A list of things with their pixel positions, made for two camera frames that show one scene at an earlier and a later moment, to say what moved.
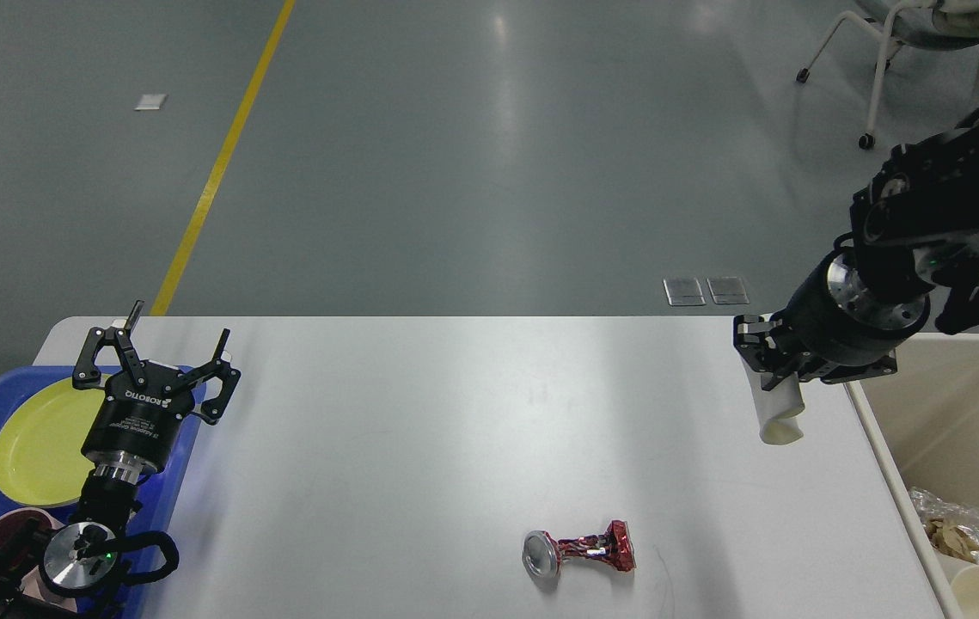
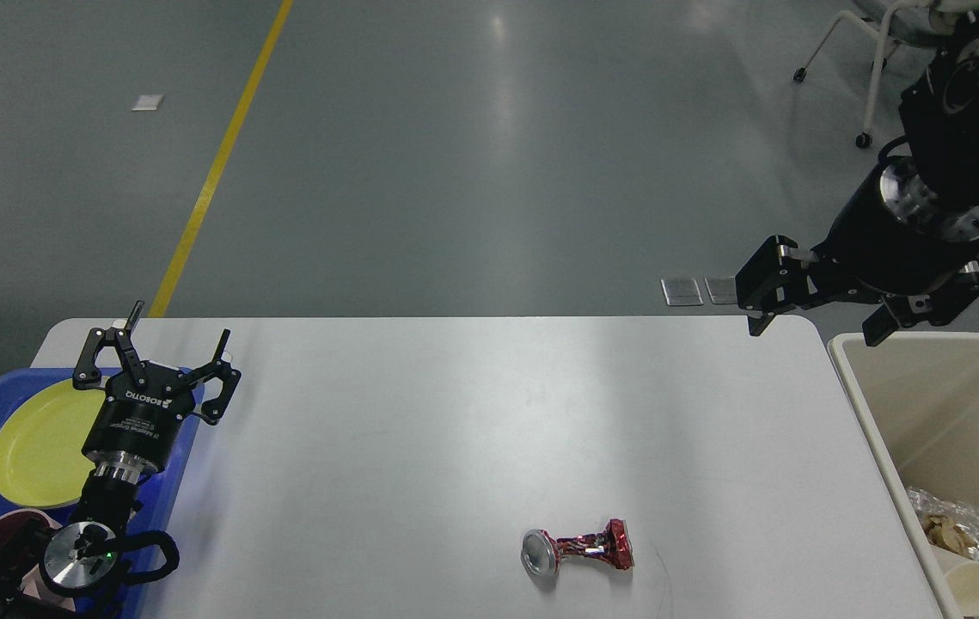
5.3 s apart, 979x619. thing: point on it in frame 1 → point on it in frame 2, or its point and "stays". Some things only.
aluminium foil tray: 975,523 stays
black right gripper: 846,312 → 893,238
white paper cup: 978,591 stays
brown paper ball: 952,541 stays
